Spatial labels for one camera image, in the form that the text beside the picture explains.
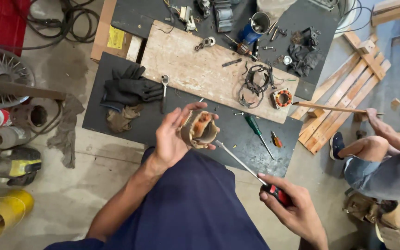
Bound person's left hand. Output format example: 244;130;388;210
150;102;220;169

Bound person's right hand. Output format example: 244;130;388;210
257;172;326;241

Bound motor stator with paper insulation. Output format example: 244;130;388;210
179;110;219;149

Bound red black handled screwdriver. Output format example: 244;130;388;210
215;140;293;208

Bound large black rubber mat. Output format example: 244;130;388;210
82;52;303;178

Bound brown dirty rag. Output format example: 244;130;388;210
106;104;144;133

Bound pair of black gloves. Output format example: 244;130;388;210
100;64;164;112

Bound person's navy blue trousers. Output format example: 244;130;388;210
44;147;271;250

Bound worn wooden board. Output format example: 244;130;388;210
140;20;300;124

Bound brown dusty bag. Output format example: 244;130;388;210
342;192;400;250

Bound grey dirty rag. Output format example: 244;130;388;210
47;94;85;169

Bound flat black metal strip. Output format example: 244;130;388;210
222;58;243;68

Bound row of small bearings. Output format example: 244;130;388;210
194;36;217;52

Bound thin wooden stick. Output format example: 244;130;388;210
292;101;385;116

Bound stator with orange copper winding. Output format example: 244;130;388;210
273;88;294;110

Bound brown cardboard box yellow label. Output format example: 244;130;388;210
90;0;144;64

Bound motor armature with shaft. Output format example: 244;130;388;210
224;34;258;60

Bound wooden slat pallet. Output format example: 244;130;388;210
290;31;392;155

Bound grey metal motor housing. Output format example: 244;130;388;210
213;0;234;34

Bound blue cylindrical motor housing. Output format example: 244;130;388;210
238;12;271;45

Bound rusty metal cylinder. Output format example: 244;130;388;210
10;104;48;128

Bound black crumpled cloth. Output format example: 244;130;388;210
286;43;323;77

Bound dark wooden plank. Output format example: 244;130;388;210
0;78;67;101

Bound yellow grey power tool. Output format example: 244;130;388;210
0;147;43;187

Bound small pliers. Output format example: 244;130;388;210
268;21;288;43

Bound white plastic pipe piece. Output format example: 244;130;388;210
0;125;31;149

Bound white plastic bucket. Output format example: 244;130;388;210
256;0;298;22

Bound black plastic motor part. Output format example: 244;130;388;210
300;26;322;48

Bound black rubber mat with parts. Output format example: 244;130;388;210
111;0;340;101

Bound red metal box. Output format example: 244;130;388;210
0;0;31;57

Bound stacked wooden planks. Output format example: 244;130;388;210
371;0;400;27

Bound silver ring spanner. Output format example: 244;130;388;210
160;75;170;114

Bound small orange handled screwdriver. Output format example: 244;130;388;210
270;131;283;148

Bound green handled screwdriver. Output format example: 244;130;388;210
243;113;275;160

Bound tangle of black wire rings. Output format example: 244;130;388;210
237;63;275;109

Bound white electrical component with wires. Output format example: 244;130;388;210
178;5;198;32

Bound coil of black cables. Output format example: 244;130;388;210
26;0;100;50

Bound round wire fan guard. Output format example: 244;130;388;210
0;47;36;108

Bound black cables on white basin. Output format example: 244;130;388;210
334;0;375;39

